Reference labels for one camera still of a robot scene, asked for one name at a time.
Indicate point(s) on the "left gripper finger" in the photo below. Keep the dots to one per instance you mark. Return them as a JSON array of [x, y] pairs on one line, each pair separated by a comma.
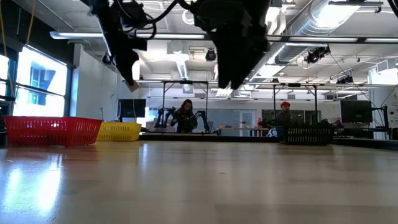
[[133, 65], [125, 68]]

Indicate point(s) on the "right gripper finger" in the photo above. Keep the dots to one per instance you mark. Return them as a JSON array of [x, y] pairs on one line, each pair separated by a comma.
[[227, 62], [248, 59]]

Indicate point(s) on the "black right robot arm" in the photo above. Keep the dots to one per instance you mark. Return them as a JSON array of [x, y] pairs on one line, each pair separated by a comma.
[[394, 6]]

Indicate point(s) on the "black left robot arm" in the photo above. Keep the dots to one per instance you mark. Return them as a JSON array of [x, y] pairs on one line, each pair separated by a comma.
[[93, 6]]

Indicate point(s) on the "round black ceiling lamp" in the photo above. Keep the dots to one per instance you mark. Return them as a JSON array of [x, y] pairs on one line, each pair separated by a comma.
[[211, 55], [106, 59]]

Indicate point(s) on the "black computer monitor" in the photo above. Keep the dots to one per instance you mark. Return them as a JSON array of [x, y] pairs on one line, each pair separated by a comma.
[[356, 111], [132, 108]]

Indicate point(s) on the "yellow plastic basket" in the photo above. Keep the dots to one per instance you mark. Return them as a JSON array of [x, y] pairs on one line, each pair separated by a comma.
[[119, 132]]

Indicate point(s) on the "person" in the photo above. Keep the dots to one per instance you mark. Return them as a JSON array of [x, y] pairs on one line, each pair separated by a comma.
[[185, 118], [283, 115]]

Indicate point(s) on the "white round object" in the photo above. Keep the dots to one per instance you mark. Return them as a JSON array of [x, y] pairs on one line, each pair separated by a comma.
[[272, 132]]

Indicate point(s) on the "red plastic basket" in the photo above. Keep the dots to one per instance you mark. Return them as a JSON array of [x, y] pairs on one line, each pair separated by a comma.
[[53, 130]]

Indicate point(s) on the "black plastic basket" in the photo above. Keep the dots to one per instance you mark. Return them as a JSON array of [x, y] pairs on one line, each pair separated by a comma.
[[308, 135]]

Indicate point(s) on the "small black ceiling rig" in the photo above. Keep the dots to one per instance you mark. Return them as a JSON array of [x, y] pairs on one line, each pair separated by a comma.
[[345, 80]]

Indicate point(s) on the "black beam with light strips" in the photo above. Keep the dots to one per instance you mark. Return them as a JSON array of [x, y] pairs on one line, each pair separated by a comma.
[[361, 40]]

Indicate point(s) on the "black ceiling bar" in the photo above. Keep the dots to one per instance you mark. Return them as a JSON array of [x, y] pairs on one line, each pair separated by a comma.
[[354, 3]]

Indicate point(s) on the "black equipment stand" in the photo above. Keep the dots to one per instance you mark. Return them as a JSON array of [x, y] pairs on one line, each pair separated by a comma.
[[384, 115]]

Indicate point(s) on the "left arm's black wrist camera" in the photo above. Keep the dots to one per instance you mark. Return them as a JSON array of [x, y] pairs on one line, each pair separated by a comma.
[[133, 12]]

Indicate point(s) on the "black ceiling camera rig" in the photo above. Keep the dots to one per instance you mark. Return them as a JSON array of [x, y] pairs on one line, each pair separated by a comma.
[[315, 55]]

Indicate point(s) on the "black aluminium table frame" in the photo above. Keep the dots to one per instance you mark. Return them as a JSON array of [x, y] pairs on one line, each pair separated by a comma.
[[248, 139]]

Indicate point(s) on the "window with dark frame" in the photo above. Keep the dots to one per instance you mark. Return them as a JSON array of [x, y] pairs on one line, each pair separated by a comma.
[[40, 90]]

